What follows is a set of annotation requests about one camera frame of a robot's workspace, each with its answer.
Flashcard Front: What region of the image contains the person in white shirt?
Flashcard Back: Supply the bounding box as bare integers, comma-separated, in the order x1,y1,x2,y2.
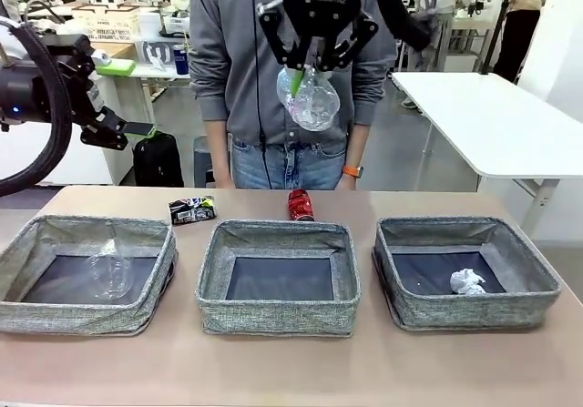
407,0,493,74

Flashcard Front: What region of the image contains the crushed clear plastic bottle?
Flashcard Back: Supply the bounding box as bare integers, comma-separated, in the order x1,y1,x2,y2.
276,65,342,133

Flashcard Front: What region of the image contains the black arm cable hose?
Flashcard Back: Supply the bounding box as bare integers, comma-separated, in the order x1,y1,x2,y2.
371,0,434,52
0,22,73,198

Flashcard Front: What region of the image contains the thin black cord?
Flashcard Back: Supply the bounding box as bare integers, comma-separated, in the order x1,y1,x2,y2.
254,15,270,189

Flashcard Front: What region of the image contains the black snack wrapper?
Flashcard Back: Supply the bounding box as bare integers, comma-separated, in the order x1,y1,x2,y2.
168,196,216,225

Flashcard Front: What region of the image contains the white box with dark logo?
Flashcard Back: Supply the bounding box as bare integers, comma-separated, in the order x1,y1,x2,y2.
141,40,175,66

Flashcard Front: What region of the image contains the person's right forearm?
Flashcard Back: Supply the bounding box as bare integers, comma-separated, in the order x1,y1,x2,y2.
203,117,231,179

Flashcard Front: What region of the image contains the grey plastic stool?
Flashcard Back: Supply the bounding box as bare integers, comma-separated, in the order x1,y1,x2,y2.
193,134,215,188

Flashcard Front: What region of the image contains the clear plastic cup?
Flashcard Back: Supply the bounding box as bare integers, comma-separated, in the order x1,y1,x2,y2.
84,238,133,300

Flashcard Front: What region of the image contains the white slatted crate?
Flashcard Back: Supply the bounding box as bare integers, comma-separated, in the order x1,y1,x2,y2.
71,5,140,42

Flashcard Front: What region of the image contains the wooden top table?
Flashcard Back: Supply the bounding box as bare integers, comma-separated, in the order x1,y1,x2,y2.
88,41,137,62

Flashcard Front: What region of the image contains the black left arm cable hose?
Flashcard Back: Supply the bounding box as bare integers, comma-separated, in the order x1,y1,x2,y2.
0,22,73,198

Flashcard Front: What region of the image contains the white paper ball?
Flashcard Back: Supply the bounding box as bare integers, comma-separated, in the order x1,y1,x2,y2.
449,268,487,296

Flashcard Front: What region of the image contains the white plastic bin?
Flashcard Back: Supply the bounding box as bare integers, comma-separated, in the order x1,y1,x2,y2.
162,13,191,35

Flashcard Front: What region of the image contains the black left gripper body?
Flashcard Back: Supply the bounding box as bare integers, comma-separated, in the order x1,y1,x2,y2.
0,63,104,128

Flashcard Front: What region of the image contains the white bucket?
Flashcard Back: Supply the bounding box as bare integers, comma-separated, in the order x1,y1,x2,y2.
138,9,163,39

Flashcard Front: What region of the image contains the crushed red drink can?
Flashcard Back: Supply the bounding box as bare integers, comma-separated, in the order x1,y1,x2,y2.
286,188,315,223

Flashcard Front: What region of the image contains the black tripod stand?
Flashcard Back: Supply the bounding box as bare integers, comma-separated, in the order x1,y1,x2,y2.
482,0,520,74

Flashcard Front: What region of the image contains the black backpack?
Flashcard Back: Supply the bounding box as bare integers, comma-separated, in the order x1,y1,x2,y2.
131,131,185,188

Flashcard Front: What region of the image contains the white desk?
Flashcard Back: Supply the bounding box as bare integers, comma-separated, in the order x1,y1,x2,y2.
134,63,191,80

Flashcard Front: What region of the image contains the person in grey shirt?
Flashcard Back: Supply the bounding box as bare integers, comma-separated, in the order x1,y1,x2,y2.
188,0,400,192

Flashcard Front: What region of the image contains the blue drink can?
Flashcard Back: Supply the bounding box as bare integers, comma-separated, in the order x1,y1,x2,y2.
172,44,190,76

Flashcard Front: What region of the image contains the grey fabric basket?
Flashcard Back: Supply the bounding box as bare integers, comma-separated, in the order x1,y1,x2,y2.
372,215,563,333
0,214,179,338
194,219,362,339

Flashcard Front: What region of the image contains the person's left forearm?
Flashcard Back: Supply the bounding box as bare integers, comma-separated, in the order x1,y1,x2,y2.
344,122,368,168

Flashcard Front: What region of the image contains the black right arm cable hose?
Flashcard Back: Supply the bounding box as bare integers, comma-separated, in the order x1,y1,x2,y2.
371,0,434,52

